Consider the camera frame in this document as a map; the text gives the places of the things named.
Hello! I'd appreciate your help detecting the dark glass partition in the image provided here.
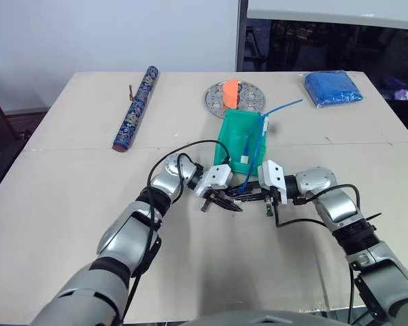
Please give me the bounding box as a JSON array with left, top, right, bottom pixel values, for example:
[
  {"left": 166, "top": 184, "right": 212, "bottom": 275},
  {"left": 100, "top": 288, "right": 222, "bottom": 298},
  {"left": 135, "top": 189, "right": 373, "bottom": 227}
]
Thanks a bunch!
[{"left": 243, "top": 18, "right": 408, "bottom": 100}]

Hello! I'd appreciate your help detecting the orange block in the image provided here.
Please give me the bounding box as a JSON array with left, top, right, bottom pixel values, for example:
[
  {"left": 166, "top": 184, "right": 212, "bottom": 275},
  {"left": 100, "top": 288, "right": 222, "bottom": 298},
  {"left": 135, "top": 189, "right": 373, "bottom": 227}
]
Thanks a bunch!
[{"left": 222, "top": 79, "right": 241, "bottom": 109}]

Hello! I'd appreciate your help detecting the round perforated metal plate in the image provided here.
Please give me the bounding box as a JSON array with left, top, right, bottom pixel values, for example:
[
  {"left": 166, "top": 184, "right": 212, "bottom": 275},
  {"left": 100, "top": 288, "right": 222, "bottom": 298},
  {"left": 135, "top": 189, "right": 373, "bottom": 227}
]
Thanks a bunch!
[{"left": 203, "top": 80, "right": 268, "bottom": 118}]

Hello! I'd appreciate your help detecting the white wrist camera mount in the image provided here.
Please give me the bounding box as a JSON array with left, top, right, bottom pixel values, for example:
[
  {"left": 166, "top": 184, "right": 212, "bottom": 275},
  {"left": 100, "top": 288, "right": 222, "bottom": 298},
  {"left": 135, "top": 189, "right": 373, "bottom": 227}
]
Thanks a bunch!
[
  {"left": 257, "top": 160, "right": 288, "bottom": 206},
  {"left": 194, "top": 164, "right": 234, "bottom": 198}
]

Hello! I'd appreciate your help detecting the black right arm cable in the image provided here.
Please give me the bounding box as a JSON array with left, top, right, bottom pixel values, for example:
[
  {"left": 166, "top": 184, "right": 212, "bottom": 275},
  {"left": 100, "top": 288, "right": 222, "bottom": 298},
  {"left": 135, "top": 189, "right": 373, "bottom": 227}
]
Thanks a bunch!
[{"left": 273, "top": 183, "right": 384, "bottom": 325}]

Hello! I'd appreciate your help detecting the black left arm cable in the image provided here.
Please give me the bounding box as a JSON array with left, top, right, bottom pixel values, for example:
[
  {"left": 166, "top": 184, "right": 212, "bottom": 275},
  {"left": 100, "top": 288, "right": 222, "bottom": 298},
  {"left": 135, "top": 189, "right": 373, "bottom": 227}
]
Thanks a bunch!
[{"left": 121, "top": 139, "right": 233, "bottom": 322}]

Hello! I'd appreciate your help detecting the blue cable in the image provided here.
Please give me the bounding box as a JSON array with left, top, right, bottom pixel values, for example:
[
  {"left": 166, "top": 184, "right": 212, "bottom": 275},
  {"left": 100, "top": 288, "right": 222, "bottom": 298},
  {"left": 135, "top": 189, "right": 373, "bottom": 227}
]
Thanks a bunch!
[{"left": 237, "top": 98, "right": 304, "bottom": 196}]

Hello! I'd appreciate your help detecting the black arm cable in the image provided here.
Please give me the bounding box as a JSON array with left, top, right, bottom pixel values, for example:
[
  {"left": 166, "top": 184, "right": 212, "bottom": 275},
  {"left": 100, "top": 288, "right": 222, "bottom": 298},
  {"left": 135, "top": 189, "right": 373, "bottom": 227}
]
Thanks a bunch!
[
  {"left": 273, "top": 183, "right": 384, "bottom": 325},
  {"left": 121, "top": 139, "right": 233, "bottom": 322}
]

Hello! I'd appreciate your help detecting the green plastic bin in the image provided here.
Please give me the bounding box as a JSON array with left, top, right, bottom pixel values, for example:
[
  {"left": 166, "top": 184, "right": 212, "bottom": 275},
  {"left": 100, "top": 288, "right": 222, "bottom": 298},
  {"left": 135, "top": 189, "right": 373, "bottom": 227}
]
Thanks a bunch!
[{"left": 212, "top": 108, "right": 272, "bottom": 177}]

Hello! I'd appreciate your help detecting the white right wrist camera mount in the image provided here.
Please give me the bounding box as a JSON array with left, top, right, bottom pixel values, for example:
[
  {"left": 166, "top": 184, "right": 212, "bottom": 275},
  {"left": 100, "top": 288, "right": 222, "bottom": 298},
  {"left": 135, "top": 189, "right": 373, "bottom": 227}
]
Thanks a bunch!
[{"left": 257, "top": 160, "right": 288, "bottom": 206}]

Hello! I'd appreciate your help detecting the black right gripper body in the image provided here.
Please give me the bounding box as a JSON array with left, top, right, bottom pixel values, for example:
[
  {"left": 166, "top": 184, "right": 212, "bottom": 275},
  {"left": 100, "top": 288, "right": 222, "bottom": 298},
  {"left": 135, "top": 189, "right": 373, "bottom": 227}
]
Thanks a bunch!
[{"left": 256, "top": 182, "right": 281, "bottom": 219}]

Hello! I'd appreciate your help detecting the blue folded cloth in bag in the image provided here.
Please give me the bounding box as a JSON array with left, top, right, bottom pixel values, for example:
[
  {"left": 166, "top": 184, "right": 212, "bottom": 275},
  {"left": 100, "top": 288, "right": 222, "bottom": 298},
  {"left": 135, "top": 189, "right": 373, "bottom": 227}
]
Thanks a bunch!
[{"left": 303, "top": 70, "right": 365, "bottom": 109}]

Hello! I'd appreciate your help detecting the blue patterned rolled scroll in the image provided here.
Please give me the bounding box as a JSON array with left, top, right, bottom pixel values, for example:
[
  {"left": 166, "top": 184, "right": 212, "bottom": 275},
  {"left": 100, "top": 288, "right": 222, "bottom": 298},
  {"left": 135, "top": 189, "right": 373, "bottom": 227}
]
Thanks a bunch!
[{"left": 112, "top": 65, "right": 161, "bottom": 153}]

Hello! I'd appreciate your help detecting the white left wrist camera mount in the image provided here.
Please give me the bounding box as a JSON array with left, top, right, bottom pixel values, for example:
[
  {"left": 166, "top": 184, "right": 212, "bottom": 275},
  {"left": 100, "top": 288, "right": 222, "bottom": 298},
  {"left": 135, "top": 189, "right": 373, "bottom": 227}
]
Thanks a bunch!
[{"left": 194, "top": 164, "right": 234, "bottom": 198}]

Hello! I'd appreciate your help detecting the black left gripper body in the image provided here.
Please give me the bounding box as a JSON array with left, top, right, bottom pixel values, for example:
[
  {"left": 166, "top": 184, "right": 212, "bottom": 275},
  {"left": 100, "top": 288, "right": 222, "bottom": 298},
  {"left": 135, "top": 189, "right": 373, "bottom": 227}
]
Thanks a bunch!
[{"left": 199, "top": 189, "right": 226, "bottom": 213}]

